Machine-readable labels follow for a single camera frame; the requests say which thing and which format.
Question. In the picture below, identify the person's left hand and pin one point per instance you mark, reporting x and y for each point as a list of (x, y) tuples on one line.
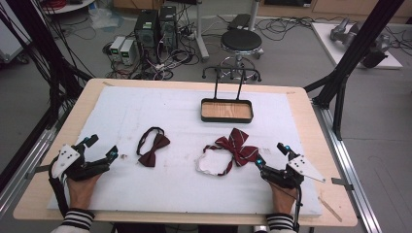
[(81, 192)]

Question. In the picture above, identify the white power supply unit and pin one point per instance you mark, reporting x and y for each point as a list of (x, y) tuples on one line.
[(116, 47), (128, 51)]

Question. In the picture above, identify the grey metal bracket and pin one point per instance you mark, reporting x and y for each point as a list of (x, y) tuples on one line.
[(36, 170), (341, 183)]

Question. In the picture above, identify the person's right hand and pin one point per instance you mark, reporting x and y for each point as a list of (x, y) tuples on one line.
[(283, 199)]

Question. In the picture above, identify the black rack with wooden tray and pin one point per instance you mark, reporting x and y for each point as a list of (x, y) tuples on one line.
[(226, 111)]

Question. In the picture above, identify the aluminium rail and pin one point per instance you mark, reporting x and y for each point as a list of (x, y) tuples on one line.
[(353, 181), (22, 168)]

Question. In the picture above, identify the black round stool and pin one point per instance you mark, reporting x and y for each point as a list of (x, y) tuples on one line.
[(241, 40)]

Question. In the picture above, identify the grey robot part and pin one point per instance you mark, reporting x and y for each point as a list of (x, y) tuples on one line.
[(341, 30)]

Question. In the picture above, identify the striped red bow tie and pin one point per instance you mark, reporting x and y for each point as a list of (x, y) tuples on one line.
[(238, 147)]

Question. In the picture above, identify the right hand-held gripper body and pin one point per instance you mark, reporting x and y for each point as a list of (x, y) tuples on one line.
[(286, 176)]

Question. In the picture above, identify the plain dark red bow tie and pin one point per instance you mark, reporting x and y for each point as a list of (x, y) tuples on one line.
[(154, 149)]

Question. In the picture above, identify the thin wooden stick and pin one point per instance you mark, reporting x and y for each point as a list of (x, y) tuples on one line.
[(330, 209)]

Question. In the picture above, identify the flat black box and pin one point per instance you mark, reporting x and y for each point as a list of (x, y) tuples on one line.
[(239, 22)]

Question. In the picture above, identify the light wooden table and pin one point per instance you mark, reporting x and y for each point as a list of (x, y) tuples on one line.
[(320, 110)]

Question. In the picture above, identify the white foam mat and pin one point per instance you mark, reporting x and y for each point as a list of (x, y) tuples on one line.
[(175, 191)]

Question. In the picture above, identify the white desk leg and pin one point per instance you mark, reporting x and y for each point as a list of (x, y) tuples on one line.
[(201, 35)]

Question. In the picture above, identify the black metal frame post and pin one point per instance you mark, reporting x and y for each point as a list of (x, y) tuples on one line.
[(48, 55), (353, 55)]

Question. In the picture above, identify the white floor board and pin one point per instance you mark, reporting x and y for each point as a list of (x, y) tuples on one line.
[(327, 39)]

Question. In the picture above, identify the black computer tower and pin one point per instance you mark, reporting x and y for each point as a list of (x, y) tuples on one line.
[(168, 27), (146, 32)]

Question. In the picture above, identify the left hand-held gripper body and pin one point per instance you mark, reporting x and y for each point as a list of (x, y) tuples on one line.
[(69, 161)]

